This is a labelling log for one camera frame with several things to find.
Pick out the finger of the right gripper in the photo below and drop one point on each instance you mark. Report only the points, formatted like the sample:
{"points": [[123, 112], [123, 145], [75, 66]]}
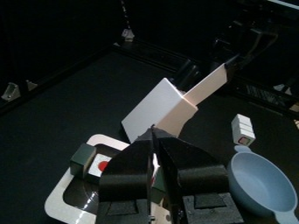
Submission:
{"points": [[268, 43], [247, 52]]}

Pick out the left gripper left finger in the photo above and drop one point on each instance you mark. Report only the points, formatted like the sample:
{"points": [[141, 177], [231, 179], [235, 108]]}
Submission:
{"points": [[124, 180]]}

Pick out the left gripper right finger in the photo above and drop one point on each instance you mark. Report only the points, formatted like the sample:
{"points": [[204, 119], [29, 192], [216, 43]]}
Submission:
{"points": [[197, 178]]}

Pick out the white knife holder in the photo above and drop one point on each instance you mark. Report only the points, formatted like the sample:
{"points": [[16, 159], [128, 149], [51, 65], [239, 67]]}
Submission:
{"points": [[155, 105]]}

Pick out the white cube with red dot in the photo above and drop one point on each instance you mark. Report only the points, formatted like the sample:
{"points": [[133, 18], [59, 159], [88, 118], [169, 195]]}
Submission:
{"points": [[99, 166]]}

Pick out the dark green toy block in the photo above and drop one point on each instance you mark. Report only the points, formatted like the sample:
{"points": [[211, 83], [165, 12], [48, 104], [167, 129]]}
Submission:
{"points": [[81, 160]]}

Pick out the white text label sticker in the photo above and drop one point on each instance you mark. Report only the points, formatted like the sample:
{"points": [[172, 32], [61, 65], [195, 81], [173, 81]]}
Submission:
{"points": [[268, 94]]}

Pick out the light blue toy pan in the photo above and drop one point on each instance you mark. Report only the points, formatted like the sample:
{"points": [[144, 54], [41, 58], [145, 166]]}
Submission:
{"points": [[260, 180]]}

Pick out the white toy stove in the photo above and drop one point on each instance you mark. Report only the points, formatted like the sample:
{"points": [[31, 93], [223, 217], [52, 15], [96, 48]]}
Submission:
{"points": [[57, 204]]}

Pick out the white rectangular toy block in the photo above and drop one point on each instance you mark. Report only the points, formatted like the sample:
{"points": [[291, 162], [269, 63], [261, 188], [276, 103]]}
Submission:
{"points": [[241, 125]]}

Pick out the silver metal corner bracket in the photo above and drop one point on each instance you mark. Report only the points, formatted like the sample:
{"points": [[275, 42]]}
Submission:
{"points": [[9, 91], [127, 34], [31, 85], [280, 87]]}

